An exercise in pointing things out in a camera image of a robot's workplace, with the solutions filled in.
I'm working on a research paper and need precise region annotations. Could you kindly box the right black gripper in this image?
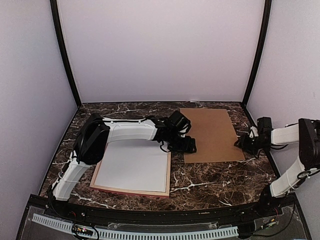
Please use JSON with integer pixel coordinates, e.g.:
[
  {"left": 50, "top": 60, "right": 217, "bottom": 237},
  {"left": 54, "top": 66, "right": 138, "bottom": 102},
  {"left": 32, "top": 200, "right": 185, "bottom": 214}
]
[{"left": 233, "top": 133, "right": 269, "bottom": 155}]

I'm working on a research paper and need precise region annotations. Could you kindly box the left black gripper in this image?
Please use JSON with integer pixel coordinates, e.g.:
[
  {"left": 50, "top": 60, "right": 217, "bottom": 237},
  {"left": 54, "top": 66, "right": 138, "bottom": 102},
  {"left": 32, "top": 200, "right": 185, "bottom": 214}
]
[{"left": 167, "top": 131, "right": 198, "bottom": 155}]

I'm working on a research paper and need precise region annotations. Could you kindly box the brown cardboard backing board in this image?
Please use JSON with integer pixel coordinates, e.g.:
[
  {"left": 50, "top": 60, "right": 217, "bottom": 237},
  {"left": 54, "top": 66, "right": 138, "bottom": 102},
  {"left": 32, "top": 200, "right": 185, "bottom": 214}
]
[{"left": 180, "top": 108, "right": 245, "bottom": 164}]

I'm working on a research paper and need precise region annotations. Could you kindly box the landscape photo print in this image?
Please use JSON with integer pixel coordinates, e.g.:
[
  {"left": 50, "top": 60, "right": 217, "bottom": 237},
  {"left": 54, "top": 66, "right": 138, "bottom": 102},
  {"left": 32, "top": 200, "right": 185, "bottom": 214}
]
[{"left": 94, "top": 142, "right": 171, "bottom": 193}]

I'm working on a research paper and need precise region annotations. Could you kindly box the pink wooden picture frame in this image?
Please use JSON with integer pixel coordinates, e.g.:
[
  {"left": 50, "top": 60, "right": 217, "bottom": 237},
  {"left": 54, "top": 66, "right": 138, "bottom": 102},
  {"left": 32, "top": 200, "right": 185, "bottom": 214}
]
[{"left": 89, "top": 143, "right": 172, "bottom": 199}]

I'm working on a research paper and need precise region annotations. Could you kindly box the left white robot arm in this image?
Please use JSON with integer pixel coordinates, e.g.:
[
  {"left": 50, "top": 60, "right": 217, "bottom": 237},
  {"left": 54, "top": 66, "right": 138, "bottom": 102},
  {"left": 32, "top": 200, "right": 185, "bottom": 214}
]
[{"left": 47, "top": 110, "right": 197, "bottom": 218}]

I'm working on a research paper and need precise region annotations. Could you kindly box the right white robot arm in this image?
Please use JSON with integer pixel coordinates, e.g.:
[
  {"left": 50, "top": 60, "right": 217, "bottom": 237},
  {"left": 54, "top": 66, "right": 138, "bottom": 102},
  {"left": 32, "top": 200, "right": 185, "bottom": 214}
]
[{"left": 234, "top": 116, "right": 320, "bottom": 217}]

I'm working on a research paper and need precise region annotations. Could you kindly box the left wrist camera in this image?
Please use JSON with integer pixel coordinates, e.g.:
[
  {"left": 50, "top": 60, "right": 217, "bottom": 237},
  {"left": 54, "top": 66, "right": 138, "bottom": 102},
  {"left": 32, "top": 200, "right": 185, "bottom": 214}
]
[{"left": 162, "top": 110, "right": 192, "bottom": 136}]

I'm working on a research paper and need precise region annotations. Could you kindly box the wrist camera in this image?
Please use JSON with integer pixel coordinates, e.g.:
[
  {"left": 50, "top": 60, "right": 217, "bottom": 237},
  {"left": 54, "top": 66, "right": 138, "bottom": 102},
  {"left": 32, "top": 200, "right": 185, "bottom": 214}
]
[
  {"left": 249, "top": 116, "right": 273, "bottom": 139},
  {"left": 162, "top": 110, "right": 192, "bottom": 136}
]

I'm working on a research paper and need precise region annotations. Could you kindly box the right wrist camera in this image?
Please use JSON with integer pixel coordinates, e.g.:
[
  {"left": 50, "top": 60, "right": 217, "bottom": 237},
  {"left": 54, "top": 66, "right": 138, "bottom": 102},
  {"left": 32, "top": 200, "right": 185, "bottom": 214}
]
[{"left": 249, "top": 116, "right": 273, "bottom": 139}]

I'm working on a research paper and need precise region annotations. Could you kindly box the black front rail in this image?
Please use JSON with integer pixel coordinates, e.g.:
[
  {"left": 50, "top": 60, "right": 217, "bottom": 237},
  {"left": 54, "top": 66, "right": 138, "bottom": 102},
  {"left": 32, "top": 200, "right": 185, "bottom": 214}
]
[{"left": 27, "top": 194, "right": 295, "bottom": 226}]

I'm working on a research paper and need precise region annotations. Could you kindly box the right black corner post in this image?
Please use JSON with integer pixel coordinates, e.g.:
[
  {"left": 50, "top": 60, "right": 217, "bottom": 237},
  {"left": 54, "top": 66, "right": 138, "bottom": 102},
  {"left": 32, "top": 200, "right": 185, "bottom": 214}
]
[{"left": 241, "top": 0, "right": 272, "bottom": 108}]

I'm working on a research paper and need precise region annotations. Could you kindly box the black corner post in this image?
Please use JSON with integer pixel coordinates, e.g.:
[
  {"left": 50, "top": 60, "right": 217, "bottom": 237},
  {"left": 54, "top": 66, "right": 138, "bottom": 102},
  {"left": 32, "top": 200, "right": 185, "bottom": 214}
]
[
  {"left": 49, "top": 0, "right": 82, "bottom": 108},
  {"left": 241, "top": 0, "right": 272, "bottom": 108}
]

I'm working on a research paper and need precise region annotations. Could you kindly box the white slotted cable duct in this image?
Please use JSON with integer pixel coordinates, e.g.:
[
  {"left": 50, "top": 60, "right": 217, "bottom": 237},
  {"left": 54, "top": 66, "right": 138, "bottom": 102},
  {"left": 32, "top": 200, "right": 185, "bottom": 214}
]
[{"left": 31, "top": 213, "right": 239, "bottom": 240}]

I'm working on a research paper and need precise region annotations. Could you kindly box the left black corner post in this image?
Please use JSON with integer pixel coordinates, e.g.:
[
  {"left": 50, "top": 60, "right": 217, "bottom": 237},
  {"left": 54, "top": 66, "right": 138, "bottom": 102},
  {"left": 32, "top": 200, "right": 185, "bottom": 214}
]
[{"left": 49, "top": 0, "right": 82, "bottom": 108}]

